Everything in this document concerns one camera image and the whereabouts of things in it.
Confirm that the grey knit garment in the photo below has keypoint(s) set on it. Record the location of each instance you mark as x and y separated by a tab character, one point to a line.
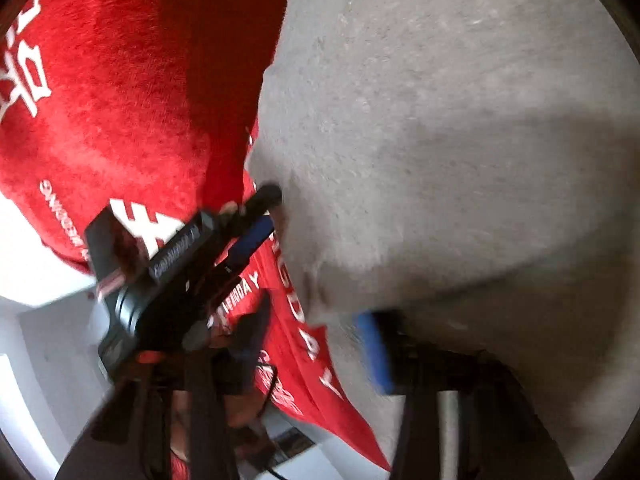
475	162

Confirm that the red sofa cover with characters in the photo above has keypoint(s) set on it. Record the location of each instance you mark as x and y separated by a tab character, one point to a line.
144	106

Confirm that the person's left hand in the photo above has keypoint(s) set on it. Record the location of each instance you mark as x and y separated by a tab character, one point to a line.
240	411

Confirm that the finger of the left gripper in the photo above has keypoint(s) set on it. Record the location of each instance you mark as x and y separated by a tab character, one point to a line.
244	337
242	230

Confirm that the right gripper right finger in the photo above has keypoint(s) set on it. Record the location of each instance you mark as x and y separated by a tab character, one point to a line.
465	415

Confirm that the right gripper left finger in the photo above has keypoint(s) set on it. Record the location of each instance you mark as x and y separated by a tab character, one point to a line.
129	436

